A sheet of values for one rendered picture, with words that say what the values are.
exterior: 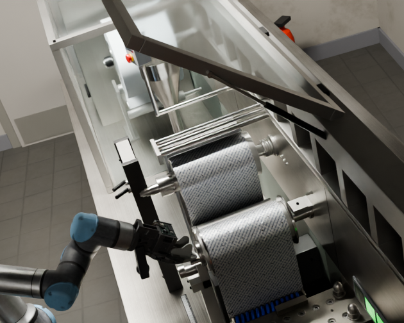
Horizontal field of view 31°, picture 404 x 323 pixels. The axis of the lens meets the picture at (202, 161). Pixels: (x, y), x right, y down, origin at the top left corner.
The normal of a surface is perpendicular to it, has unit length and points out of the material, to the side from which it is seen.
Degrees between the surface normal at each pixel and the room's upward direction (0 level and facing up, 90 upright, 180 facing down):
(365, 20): 90
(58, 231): 0
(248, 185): 92
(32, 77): 90
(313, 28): 90
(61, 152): 0
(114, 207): 0
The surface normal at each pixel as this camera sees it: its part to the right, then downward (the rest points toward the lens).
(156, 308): -0.23, -0.80
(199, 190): 0.29, 0.52
